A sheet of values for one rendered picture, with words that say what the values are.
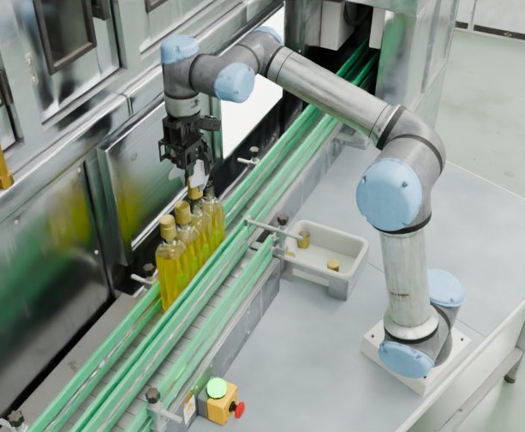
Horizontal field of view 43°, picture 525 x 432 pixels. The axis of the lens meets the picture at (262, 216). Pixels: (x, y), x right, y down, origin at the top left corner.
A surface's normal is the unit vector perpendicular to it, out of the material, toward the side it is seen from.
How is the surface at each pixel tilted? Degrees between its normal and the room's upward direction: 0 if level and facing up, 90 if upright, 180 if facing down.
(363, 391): 0
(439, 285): 6
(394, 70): 90
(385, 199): 85
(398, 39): 90
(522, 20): 90
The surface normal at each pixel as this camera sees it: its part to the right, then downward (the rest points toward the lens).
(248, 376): 0.00, -0.77
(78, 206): 0.89, 0.29
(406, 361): -0.48, 0.68
